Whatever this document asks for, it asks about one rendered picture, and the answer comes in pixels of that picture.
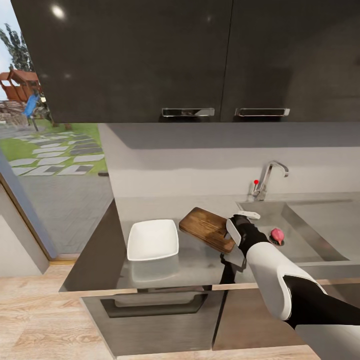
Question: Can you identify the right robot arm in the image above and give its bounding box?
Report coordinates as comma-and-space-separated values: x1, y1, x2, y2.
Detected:
226, 210, 360, 360

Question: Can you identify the vidalia onion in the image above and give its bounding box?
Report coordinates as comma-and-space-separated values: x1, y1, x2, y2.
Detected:
270, 228, 285, 245

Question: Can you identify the cutting board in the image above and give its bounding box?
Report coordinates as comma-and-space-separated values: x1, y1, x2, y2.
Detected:
179, 207, 235, 253

